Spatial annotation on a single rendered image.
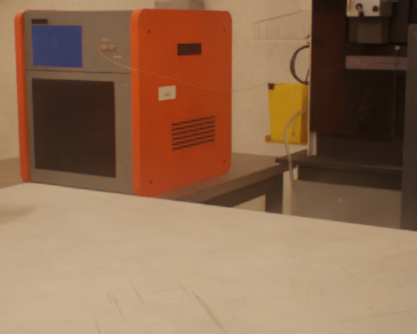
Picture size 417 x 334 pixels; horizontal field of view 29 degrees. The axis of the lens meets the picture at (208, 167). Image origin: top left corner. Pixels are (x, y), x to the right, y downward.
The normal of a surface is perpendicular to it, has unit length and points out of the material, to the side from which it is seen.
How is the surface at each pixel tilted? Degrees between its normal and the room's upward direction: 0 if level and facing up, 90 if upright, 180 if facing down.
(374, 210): 90
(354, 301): 0
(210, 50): 90
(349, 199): 90
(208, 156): 90
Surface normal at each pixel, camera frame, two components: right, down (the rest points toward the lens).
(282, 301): 0.00, -0.99
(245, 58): -0.51, 0.15
